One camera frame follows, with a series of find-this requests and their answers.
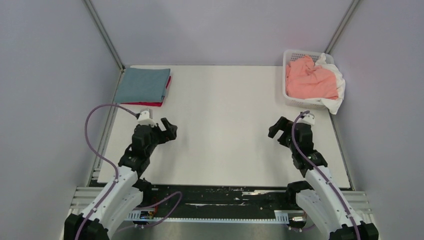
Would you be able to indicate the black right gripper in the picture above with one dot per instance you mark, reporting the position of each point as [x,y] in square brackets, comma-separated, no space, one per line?
[283,124]

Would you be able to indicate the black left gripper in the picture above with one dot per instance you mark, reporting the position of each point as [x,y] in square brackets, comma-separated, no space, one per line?
[170,129]

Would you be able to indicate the blue-grey t-shirt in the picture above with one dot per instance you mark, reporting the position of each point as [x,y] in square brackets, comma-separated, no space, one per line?
[133,78]

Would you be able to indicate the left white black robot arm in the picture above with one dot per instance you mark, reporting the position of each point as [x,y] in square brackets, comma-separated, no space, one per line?
[125,191]

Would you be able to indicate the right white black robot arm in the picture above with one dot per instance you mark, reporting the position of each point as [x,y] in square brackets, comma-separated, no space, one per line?
[318,195]

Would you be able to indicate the folded red t-shirt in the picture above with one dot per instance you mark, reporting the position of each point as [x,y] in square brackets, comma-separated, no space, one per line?
[151,95]

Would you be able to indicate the salmon pink t-shirt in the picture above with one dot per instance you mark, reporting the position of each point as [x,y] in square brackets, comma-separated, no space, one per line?
[304,80]

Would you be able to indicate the white t-shirt in basket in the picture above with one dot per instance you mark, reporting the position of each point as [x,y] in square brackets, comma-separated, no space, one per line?
[332,104]

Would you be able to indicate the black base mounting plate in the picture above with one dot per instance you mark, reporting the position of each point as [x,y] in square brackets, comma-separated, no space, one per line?
[172,206]

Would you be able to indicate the white plastic laundry basket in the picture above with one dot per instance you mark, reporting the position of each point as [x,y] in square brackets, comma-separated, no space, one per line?
[292,55]

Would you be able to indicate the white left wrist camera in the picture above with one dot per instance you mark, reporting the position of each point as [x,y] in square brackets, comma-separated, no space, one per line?
[145,117]

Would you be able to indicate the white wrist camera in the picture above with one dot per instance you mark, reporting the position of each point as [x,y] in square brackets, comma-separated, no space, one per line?
[145,117]
[306,118]

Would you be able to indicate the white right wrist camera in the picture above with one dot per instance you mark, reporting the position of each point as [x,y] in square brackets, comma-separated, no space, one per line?
[306,118]

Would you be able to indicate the slotted cable duct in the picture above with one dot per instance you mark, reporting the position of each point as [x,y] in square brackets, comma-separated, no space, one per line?
[279,218]

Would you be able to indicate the aluminium front rail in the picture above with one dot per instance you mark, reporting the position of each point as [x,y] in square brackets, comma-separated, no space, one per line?
[273,198]

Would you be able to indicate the aluminium frame rail left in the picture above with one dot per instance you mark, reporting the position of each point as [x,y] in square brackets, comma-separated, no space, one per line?
[104,34]

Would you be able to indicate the aluminium frame rail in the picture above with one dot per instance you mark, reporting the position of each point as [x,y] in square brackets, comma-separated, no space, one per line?
[104,34]
[342,25]

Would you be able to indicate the aluminium frame rail right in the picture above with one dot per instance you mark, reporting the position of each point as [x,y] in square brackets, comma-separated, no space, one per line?
[342,25]

